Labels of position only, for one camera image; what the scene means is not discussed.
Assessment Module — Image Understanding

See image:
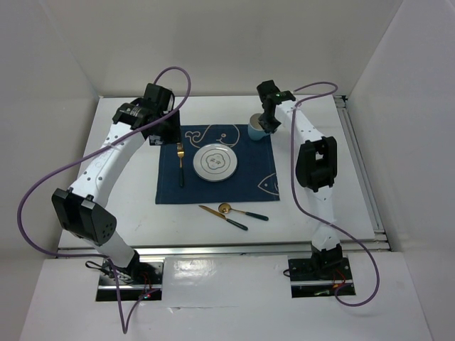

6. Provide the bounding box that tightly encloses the light blue mug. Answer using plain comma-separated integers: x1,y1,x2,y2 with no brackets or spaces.
247,113,270,141

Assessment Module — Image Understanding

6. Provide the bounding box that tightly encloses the gold fork green handle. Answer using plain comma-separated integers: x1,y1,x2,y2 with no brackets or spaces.
176,143,185,188

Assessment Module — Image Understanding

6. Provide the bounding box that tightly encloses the white plate with dark rim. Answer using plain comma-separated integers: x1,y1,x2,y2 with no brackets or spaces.
193,144,238,182

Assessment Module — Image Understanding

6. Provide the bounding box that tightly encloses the blue placemat with whale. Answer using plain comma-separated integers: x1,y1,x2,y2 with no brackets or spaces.
155,124,279,205

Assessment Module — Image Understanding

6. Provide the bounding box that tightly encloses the gold knife green handle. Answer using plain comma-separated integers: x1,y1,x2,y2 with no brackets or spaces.
199,205,249,231

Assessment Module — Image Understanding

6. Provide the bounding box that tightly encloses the gold spoon green handle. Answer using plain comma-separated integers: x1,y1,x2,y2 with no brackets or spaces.
218,202,269,221

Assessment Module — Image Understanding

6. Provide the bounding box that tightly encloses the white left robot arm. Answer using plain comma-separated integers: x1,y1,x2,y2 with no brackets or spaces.
51,84,181,283

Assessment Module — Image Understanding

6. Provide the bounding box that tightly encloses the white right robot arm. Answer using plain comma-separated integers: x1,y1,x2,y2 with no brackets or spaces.
255,80,343,278

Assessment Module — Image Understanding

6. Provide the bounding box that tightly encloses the aluminium right side rail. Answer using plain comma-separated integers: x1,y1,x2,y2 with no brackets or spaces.
334,95,392,252

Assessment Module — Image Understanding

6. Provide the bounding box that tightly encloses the aluminium rail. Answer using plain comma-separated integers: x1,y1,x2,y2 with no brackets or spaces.
334,95,392,252
58,235,391,256

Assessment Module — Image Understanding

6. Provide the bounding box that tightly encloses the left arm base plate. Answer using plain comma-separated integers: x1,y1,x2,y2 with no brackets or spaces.
85,259,164,302

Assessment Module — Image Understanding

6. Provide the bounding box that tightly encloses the aluminium front rail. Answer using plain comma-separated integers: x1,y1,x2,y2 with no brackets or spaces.
58,235,391,256

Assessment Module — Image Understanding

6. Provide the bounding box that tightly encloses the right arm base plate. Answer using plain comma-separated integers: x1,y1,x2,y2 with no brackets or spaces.
283,257,355,298

